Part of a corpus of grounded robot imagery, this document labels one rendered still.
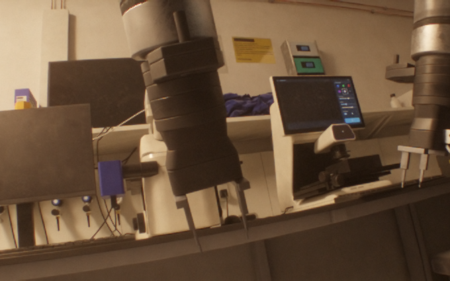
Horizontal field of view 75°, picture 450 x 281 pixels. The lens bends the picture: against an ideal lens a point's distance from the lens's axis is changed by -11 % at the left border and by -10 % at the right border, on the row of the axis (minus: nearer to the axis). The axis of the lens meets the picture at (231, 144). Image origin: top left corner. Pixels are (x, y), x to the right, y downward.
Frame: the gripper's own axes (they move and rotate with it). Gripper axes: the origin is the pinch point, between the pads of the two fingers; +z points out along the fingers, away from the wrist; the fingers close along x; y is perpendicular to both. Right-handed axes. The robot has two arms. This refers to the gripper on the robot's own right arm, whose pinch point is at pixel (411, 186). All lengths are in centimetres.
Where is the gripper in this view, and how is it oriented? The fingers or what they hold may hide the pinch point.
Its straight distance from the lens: 57.6
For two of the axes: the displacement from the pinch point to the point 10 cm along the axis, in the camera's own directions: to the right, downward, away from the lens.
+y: 4.4, 1.0, -8.9
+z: -1.1, 9.9, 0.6
